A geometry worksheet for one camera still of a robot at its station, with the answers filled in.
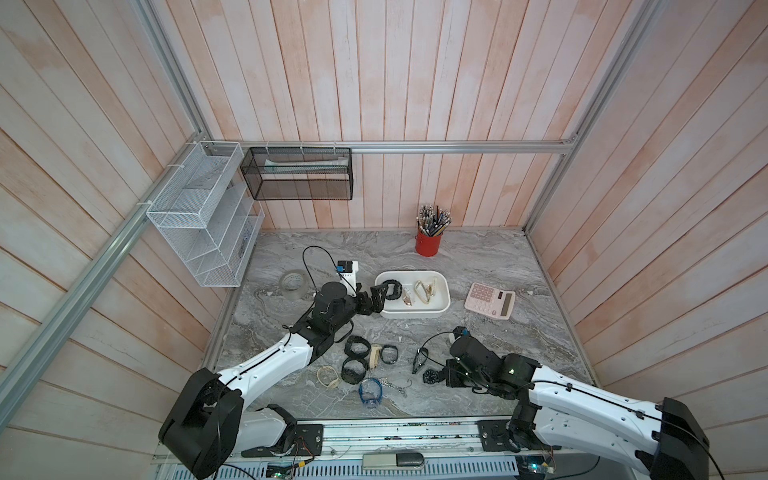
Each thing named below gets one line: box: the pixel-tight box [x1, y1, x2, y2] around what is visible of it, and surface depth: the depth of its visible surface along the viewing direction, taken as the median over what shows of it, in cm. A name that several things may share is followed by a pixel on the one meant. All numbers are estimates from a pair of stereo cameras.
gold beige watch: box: [414, 280, 430, 304], surface depth 103 cm
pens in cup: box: [416, 204, 452, 237], surface depth 103 cm
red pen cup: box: [415, 230, 443, 257], surface depth 115 cm
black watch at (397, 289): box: [382, 279, 403, 300], surface depth 100 cm
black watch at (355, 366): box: [340, 348, 370, 385], surface depth 87 cm
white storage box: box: [374, 270, 451, 319], surface depth 101 cm
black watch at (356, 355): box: [344, 335, 372, 359], surface depth 87 cm
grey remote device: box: [362, 453, 425, 471], surface depth 71 cm
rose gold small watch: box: [402, 287, 413, 307], surface depth 100 cm
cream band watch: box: [316, 365, 340, 389], surface depth 85 cm
